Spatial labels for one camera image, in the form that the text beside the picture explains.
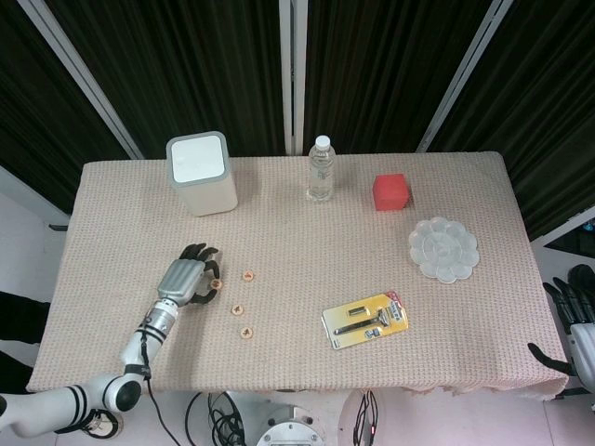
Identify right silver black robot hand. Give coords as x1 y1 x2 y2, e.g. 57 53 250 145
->
527 277 595 378

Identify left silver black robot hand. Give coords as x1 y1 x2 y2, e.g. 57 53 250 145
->
156 242 225 311

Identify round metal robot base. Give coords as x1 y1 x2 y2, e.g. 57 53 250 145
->
255 402 329 446

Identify white square bin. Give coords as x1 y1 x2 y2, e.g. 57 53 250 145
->
165 130 239 217

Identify beige woven tablecloth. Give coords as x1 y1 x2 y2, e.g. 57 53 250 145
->
25 151 569 403

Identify black and white sneaker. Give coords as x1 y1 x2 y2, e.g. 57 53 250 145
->
86 408 123 440

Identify person's black trousers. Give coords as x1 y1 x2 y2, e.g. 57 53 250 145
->
0 290 52 396

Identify clear flower-shaped paint palette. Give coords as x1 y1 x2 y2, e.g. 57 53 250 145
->
408 216 480 284

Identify clear plastic water bottle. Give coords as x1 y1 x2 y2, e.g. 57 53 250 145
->
306 135 337 203

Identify yellow razor blister pack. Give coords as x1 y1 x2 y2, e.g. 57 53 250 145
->
321 290 411 351

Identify black pleated curtain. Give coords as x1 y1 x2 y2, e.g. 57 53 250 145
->
44 0 285 159
0 0 134 216
430 0 595 241
304 0 494 153

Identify red cube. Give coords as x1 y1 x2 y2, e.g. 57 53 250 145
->
372 173 413 212

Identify grey metal frame post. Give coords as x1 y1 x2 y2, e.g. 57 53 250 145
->
18 0 144 160
416 0 512 153
529 206 595 252
277 0 309 157

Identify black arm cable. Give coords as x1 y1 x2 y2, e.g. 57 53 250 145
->
137 315 180 446

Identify black floor cable bundle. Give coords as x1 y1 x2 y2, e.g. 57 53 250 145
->
185 391 247 446

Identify black cable with red light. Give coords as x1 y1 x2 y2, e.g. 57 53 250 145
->
352 389 378 445

